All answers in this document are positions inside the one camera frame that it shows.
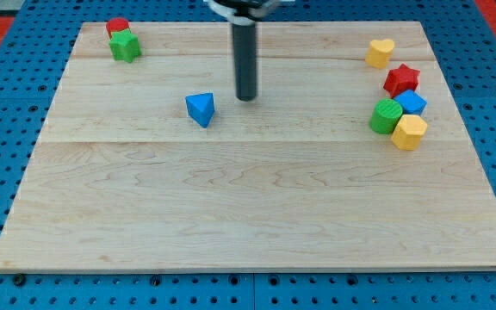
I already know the green star block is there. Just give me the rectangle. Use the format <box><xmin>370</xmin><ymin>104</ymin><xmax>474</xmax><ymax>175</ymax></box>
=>
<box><xmin>109</xmin><ymin>28</ymin><xmax>141</xmax><ymax>63</ymax></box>

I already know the blue triangle block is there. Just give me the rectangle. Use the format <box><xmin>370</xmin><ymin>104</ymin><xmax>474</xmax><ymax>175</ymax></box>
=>
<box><xmin>185</xmin><ymin>93</ymin><xmax>215</xmax><ymax>128</ymax></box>

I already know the yellow hexagon block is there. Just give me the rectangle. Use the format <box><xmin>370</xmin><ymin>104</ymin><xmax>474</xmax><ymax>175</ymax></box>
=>
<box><xmin>391</xmin><ymin>115</ymin><xmax>428</xmax><ymax>151</ymax></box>

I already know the yellow heart block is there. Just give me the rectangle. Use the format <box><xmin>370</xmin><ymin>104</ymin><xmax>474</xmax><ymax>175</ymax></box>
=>
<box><xmin>365</xmin><ymin>39</ymin><xmax>395</xmax><ymax>69</ymax></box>

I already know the red circle block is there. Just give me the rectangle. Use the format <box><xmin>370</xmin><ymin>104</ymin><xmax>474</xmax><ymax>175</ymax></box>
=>
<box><xmin>105</xmin><ymin>16</ymin><xmax>129</xmax><ymax>39</ymax></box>

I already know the green cylinder block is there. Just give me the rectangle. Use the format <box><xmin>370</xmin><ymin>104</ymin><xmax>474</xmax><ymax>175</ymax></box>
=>
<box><xmin>369</xmin><ymin>98</ymin><xmax>403</xmax><ymax>134</ymax></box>

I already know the light wooden board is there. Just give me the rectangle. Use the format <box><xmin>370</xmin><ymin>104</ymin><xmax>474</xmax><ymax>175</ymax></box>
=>
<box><xmin>0</xmin><ymin>22</ymin><xmax>496</xmax><ymax>274</ymax></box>

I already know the blue cube block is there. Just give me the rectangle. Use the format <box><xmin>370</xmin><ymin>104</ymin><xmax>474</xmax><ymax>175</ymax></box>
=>
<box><xmin>394</xmin><ymin>90</ymin><xmax>427</xmax><ymax>115</ymax></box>

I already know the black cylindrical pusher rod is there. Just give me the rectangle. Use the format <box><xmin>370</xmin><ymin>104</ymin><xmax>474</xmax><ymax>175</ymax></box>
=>
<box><xmin>231</xmin><ymin>23</ymin><xmax>257</xmax><ymax>102</ymax></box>

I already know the red star block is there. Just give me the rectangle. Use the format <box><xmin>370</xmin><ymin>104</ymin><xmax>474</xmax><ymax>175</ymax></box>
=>
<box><xmin>383</xmin><ymin>64</ymin><xmax>420</xmax><ymax>98</ymax></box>

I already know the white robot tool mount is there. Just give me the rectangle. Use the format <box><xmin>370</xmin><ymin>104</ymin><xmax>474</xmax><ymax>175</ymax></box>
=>
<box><xmin>205</xmin><ymin>0</ymin><xmax>295</xmax><ymax>26</ymax></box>

